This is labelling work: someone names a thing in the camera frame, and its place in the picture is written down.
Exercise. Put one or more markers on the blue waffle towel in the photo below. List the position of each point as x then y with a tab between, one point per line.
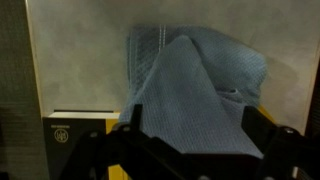
186	100

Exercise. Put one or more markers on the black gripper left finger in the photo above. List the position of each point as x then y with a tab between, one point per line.
136	116

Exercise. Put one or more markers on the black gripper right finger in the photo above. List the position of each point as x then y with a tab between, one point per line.
258	128

